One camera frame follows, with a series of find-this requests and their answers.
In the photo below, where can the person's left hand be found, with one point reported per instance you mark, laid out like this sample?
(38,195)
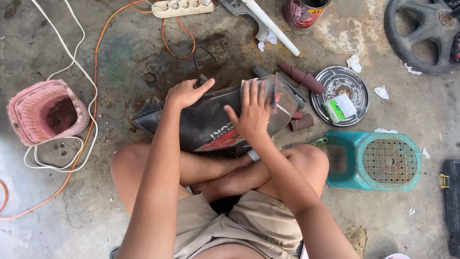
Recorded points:
(185,93)

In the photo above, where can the person's right hand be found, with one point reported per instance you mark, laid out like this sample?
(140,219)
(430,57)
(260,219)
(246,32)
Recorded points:
(253,118)

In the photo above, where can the grey sandpaper sheet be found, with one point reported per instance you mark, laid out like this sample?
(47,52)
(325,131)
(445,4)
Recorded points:
(272,91)

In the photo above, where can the black motorcycle fairing panel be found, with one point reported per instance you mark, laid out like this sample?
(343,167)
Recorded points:
(205,120)

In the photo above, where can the small brown sandpaper roll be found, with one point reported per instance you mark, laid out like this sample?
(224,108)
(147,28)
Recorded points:
(297,115)

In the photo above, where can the short grey sandpaper roll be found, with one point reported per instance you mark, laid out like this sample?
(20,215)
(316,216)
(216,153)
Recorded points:
(259,71)

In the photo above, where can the short brown sandpaper roll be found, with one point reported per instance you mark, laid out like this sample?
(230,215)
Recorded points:
(302,122)

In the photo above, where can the long grey sandpaper roll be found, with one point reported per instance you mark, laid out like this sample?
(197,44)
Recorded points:
(293,88)

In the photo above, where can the long brown sandpaper roll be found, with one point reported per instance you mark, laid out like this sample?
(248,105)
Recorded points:
(303,77)

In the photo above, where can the person's right leg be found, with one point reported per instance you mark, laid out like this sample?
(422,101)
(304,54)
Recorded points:
(309,162)

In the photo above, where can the person's leg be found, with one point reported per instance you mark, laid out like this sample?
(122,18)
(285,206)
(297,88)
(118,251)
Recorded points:
(309,162)
(201,167)

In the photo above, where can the person's left leg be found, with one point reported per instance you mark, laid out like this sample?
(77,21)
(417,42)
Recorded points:
(201,167)

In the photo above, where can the white paper scrap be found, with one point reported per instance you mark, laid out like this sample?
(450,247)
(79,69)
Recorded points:
(381,92)
(426,153)
(269,37)
(354,63)
(384,130)
(411,69)

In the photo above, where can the white power strip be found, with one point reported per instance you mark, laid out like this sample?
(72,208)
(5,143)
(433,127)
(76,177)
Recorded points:
(181,8)

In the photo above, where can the green and white packet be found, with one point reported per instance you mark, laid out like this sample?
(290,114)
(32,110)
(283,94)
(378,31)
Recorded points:
(339,107)

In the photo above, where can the round metal can lid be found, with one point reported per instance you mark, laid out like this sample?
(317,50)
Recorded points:
(337,81)

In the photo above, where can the white plastic pipe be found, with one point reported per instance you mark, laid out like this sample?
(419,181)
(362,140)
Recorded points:
(273,27)

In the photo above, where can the teal plastic stool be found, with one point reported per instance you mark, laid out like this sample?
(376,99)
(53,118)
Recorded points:
(345,162)

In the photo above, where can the beige shorts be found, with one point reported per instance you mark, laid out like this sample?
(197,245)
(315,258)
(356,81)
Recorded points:
(251,223)

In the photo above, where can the dark red paint can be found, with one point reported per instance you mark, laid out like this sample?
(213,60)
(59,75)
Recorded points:
(303,14)

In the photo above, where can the pink plastic basket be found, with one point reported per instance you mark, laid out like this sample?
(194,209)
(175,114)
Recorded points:
(46,111)

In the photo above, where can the black steering wheel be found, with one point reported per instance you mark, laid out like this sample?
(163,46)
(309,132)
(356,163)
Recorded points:
(406,46)

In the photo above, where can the white bowl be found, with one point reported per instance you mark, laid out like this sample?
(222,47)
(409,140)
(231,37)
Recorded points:
(397,256)

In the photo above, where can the black tool case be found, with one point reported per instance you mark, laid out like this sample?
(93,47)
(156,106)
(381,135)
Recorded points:
(452,201)

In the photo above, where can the grey metal bracket part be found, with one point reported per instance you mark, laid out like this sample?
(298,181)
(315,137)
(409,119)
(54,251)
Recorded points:
(237,7)

